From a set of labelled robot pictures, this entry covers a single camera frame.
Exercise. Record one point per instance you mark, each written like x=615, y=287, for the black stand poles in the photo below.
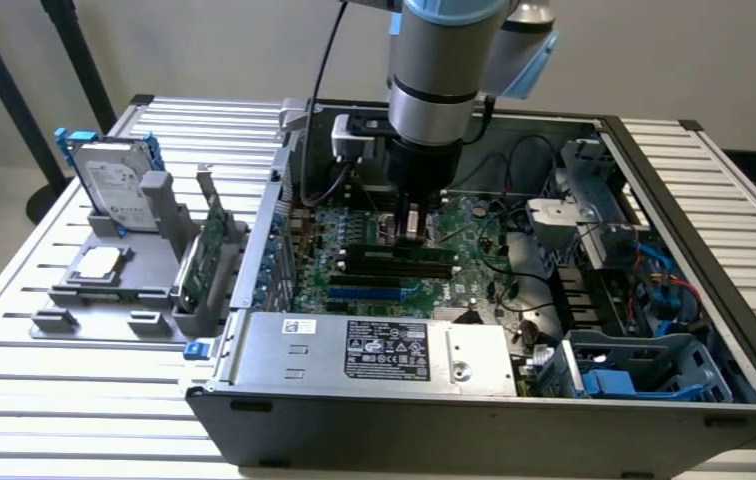
x=4, y=75

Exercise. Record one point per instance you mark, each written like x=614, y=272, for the blue expansion slot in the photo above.
x=364, y=294

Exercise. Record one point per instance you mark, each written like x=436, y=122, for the silver CPU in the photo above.
x=99, y=262

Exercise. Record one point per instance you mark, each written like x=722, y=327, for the black RAM slot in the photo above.
x=391, y=266
x=384, y=275

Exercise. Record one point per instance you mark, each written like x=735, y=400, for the CPU socket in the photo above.
x=386, y=227

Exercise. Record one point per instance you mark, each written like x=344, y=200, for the blue disk caddy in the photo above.
x=77, y=136

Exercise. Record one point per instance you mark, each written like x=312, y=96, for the grey metal disk bay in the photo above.
x=584, y=200

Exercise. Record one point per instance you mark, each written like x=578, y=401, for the silver power supply unit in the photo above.
x=351, y=350

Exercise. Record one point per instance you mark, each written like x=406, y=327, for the black short expansion slot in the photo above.
x=338, y=307

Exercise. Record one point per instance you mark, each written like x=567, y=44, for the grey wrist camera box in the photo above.
x=354, y=137

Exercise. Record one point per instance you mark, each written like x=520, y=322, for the green motherboard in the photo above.
x=324, y=240

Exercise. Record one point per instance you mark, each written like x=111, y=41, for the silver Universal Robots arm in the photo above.
x=431, y=60

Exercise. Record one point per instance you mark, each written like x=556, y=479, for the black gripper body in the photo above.
x=423, y=167

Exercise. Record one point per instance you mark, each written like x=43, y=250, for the silver hard disk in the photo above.
x=113, y=185

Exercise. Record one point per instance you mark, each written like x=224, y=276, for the blue case latch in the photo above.
x=195, y=350

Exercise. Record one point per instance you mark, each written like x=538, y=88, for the black open PC case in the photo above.
x=484, y=430

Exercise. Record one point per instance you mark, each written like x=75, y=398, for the green graphics card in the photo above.
x=207, y=250

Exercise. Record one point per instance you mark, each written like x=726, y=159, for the blue plastic drive cage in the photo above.
x=658, y=360

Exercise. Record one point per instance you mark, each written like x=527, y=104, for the silver chipset heat sink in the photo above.
x=454, y=315

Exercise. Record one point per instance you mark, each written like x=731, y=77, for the grey parts rack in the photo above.
x=151, y=260

